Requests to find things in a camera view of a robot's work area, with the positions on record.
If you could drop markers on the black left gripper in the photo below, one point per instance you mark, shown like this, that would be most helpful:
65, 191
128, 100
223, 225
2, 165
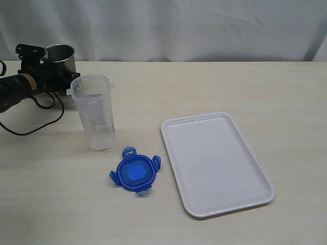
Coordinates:
32, 64

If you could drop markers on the stainless steel cup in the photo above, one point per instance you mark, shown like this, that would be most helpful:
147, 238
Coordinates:
60, 58

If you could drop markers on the blue snap-lock container lid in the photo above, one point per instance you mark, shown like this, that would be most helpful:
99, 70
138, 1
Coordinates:
136, 172

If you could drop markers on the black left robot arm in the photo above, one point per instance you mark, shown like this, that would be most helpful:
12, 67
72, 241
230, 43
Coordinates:
16, 88

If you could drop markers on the clear tall plastic container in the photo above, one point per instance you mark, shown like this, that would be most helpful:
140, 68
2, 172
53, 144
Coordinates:
92, 97

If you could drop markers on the white backdrop curtain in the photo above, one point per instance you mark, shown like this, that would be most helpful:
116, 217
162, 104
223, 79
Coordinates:
169, 30

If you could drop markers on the white rectangular plastic tray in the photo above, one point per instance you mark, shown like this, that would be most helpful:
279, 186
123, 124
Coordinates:
215, 170

